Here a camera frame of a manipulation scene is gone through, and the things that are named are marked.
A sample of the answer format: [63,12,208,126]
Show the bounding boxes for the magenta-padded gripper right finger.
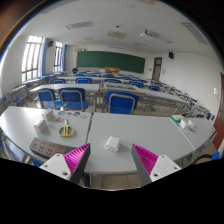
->
[131,143,183,187]

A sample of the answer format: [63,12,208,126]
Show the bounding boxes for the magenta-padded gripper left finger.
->
[39,143,92,185]

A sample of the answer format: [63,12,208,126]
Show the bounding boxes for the white charger block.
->
[104,135,122,153]

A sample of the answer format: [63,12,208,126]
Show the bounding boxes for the white box with coloured dots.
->
[33,118,52,136]

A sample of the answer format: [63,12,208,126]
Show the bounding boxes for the green and white box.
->
[171,114,185,122]

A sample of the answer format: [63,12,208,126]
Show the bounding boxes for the blue classroom chairs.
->
[0,69,224,161]

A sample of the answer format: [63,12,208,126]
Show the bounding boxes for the grey classroom desks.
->
[8,71,214,118]

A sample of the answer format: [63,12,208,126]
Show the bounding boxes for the blue curtain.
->
[61,44,68,73]
[40,37,49,77]

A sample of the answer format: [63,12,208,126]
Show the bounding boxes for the narrow bright window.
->
[53,41,64,73]

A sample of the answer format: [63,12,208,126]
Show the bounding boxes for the orange lectern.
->
[104,66,120,74]

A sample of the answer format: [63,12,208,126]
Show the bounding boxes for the tall bright window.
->
[21,35,44,83]

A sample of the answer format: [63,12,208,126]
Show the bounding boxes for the green chalkboard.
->
[76,50,146,74]

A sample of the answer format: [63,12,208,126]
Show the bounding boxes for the white ceiling projector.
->
[139,31,154,39]

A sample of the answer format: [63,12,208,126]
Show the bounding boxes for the ceiling light panels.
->
[65,20,208,45]

